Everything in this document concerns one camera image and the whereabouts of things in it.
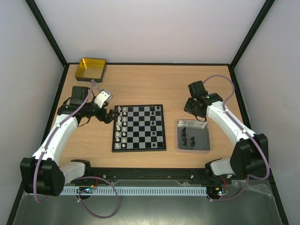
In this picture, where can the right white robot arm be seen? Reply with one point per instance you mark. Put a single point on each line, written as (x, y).
(249, 157)

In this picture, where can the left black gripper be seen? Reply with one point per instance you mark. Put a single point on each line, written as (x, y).
(108, 119)

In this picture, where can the pink tray of black pieces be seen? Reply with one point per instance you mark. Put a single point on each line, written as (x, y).
(193, 136)

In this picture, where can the black frame post left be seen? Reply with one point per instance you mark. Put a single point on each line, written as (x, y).
(46, 30)

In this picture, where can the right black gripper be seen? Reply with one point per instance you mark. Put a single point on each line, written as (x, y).
(191, 108)

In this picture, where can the black and grey chessboard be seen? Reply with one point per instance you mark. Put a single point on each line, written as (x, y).
(138, 129)

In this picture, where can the yellow metal tin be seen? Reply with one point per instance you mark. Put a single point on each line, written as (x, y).
(91, 69)

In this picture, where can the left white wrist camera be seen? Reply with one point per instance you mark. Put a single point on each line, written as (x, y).
(102, 98)

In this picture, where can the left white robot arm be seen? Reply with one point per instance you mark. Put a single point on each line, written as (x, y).
(41, 173)

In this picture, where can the black frame post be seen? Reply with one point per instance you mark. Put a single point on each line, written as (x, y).
(46, 30)
(252, 31)

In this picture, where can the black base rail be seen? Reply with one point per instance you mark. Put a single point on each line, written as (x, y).
(197, 176)

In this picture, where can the white slotted cable duct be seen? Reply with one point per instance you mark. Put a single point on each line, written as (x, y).
(136, 191)

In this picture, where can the black frame post right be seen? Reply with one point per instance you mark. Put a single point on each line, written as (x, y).
(252, 31)

